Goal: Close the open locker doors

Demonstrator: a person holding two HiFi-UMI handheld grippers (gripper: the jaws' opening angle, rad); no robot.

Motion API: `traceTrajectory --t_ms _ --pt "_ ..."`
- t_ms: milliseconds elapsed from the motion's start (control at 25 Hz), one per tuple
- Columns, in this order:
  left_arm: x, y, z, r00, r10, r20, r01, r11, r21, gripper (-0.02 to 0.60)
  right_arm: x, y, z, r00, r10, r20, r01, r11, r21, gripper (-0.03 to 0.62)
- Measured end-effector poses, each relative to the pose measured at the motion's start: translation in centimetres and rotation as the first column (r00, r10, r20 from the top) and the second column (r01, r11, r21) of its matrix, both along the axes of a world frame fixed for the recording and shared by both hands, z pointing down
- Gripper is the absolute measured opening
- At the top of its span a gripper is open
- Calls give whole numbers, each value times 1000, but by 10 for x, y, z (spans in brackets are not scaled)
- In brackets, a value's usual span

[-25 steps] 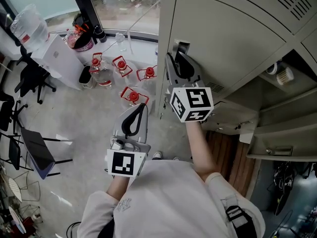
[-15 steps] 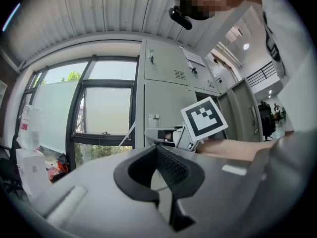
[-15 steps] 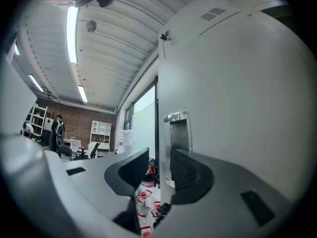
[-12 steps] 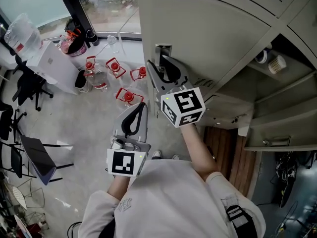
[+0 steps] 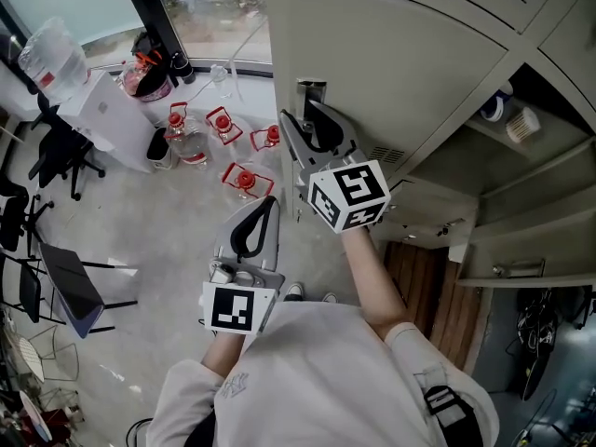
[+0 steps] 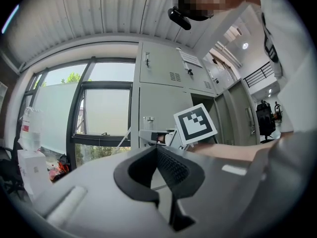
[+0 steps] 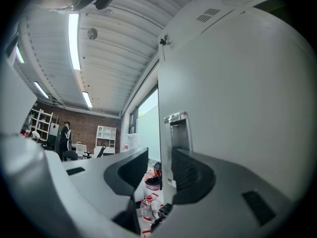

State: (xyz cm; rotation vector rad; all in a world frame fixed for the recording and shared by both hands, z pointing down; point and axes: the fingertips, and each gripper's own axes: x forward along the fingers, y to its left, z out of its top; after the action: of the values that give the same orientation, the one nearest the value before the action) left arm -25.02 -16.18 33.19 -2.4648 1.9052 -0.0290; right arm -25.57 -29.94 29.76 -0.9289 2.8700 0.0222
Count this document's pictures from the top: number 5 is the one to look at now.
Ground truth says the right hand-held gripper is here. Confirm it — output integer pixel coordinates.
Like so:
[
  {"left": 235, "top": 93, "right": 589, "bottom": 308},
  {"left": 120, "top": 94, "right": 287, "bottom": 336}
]
[{"left": 280, "top": 100, "right": 391, "bottom": 235}]

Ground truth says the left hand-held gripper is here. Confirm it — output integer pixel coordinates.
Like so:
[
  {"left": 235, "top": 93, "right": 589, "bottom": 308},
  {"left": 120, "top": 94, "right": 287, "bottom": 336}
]
[{"left": 202, "top": 196, "right": 286, "bottom": 334}]

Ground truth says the grey metal locker door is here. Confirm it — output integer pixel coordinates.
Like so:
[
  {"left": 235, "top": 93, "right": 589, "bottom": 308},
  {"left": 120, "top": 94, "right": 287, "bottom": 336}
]
[
  {"left": 458, "top": 202, "right": 596, "bottom": 291},
  {"left": 273, "top": 0, "right": 509, "bottom": 221}
]

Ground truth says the grey metal locker cabinet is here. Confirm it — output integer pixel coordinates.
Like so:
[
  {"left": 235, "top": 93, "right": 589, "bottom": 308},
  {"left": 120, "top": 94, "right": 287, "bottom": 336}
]
[{"left": 264, "top": 0, "right": 596, "bottom": 292}]

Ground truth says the person's left forearm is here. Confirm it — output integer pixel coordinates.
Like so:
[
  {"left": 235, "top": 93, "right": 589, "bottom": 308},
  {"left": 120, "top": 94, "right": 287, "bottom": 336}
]
[{"left": 199, "top": 331, "right": 249, "bottom": 382}]

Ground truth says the person's right forearm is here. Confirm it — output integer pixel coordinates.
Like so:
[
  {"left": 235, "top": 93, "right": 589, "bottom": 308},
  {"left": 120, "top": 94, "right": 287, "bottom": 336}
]
[{"left": 341, "top": 225, "right": 410, "bottom": 343}]

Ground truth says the clear water jug red cap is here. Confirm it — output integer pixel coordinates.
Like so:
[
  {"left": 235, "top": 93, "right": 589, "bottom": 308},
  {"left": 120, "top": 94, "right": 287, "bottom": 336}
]
[
  {"left": 221, "top": 162, "right": 276, "bottom": 202},
  {"left": 250, "top": 126, "right": 281, "bottom": 154},
  {"left": 204, "top": 105, "right": 244, "bottom": 146}
]

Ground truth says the small clear bottle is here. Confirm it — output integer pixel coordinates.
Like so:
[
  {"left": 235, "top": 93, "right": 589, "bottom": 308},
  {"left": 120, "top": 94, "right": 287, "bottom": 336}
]
[{"left": 209, "top": 62, "right": 230, "bottom": 88}]

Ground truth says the clear water jug red label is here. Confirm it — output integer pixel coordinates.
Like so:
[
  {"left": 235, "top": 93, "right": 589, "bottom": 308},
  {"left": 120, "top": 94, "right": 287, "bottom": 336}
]
[{"left": 163, "top": 102, "right": 211, "bottom": 172}]

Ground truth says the small black white bin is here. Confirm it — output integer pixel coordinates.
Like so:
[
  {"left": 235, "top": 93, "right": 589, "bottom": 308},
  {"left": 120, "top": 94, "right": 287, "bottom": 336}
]
[{"left": 146, "top": 127, "right": 181, "bottom": 171}]

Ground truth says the person's white shirt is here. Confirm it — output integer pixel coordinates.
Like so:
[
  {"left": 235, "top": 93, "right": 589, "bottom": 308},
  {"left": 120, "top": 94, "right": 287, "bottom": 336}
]
[{"left": 146, "top": 300, "right": 500, "bottom": 447}]

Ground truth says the black-framed glass window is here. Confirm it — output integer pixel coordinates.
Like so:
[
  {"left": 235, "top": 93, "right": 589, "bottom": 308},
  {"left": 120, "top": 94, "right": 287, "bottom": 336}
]
[{"left": 0, "top": 0, "right": 274, "bottom": 78}]

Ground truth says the black bottle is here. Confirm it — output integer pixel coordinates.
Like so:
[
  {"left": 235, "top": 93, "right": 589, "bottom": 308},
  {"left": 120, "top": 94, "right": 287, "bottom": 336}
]
[{"left": 169, "top": 51, "right": 197, "bottom": 86}]

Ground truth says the pink bucket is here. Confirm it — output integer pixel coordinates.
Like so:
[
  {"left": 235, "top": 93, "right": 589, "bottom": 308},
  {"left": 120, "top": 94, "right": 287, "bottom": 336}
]
[{"left": 121, "top": 61, "right": 171, "bottom": 103}]

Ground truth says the blue black folding chair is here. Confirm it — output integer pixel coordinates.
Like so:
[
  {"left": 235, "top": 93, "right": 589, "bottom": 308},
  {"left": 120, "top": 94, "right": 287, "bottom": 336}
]
[{"left": 39, "top": 242, "right": 139, "bottom": 340}]

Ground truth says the cotton swab container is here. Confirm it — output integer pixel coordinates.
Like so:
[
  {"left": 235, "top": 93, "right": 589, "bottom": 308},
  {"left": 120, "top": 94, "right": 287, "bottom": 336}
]
[{"left": 505, "top": 107, "right": 542, "bottom": 144}]

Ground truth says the wooden plank platform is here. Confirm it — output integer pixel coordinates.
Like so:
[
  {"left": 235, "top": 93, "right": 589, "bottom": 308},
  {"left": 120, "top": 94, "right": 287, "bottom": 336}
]
[{"left": 381, "top": 239, "right": 491, "bottom": 373}]

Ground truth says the black office chair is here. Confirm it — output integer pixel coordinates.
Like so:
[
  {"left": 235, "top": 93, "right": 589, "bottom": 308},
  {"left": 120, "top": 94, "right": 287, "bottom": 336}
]
[
  {"left": 0, "top": 174, "right": 55, "bottom": 258},
  {"left": 27, "top": 93, "right": 106, "bottom": 202}
]

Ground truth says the large clear dispenser bottle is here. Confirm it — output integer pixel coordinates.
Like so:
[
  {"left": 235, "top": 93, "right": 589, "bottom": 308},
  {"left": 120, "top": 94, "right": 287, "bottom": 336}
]
[{"left": 17, "top": 16, "right": 92, "bottom": 107}]

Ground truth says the black oval board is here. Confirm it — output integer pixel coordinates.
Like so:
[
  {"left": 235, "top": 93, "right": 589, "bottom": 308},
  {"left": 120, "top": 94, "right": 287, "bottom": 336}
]
[{"left": 521, "top": 356, "right": 544, "bottom": 402}]

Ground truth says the black looped cable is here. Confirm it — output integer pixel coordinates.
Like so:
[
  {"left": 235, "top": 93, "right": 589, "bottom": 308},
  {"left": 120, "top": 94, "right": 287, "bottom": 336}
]
[{"left": 125, "top": 416, "right": 156, "bottom": 447}]

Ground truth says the white wire chair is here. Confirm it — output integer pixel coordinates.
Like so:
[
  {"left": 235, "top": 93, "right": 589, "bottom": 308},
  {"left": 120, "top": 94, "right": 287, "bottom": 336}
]
[{"left": 8, "top": 326, "right": 81, "bottom": 384}]

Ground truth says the black shoulder strap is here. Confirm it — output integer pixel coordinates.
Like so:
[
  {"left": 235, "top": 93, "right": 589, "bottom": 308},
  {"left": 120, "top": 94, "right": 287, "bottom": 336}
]
[{"left": 423, "top": 384, "right": 485, "bottom": 447}]

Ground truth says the black tangled cable pile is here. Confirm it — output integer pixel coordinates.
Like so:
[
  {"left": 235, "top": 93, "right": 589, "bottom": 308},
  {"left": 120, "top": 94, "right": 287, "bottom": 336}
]
[{"left": 505, "top": 291, "right": 561, "bottom": 359}]

